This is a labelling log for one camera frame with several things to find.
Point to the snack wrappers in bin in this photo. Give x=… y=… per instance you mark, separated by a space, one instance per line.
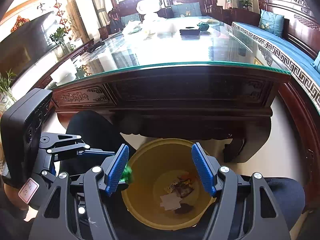
x=183 y=185

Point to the teal paper ball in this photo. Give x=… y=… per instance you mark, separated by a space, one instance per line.
x=203 y=26

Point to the white toy robot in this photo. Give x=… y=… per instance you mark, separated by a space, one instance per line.
x=149 y=9

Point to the white standing air conditioner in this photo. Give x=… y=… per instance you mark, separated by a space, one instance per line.
x=89 y=18

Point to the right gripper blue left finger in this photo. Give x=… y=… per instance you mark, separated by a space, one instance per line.
x=115 y=165

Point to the black flat screen television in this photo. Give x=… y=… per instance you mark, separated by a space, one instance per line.
x=29 y=43

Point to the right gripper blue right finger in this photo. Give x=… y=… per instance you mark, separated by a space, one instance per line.
x=204 y=168

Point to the black tray on table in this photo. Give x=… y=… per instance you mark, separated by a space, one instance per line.
x=190 y=31

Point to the long wooden sofa blue cushion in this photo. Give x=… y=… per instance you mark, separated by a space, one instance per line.
x=297 y=49

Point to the far wooden sofa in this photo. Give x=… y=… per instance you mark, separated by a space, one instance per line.
x=128 y=7

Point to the teal pillow on far sofa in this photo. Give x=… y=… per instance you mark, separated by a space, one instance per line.
x=186 y=10

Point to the green wrapper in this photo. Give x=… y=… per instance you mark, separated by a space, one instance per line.
x=126 y=176

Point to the white paper scrap in bin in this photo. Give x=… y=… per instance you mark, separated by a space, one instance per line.
x=170 y=201

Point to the dark carved wooden coffee table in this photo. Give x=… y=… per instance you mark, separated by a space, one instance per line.
x=163 y=85

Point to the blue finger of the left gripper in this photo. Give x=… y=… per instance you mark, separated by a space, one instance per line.
x=95 y=153

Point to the teal embroidered pillow far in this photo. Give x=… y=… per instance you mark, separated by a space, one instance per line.
x=271 y=22

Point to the calligraphy wall scroll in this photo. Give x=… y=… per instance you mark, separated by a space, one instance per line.
x=29 y=9

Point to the red chinese knot decoration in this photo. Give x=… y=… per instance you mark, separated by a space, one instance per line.
x=60 y=13

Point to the yellow trash bin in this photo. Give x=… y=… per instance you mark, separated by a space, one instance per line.
x=155 y=166

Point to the blue white wet wipes pack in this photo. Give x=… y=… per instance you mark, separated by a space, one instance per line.
x=132 y=27

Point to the green plant in glass vase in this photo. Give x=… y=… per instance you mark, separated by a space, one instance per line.
x=58 y=38

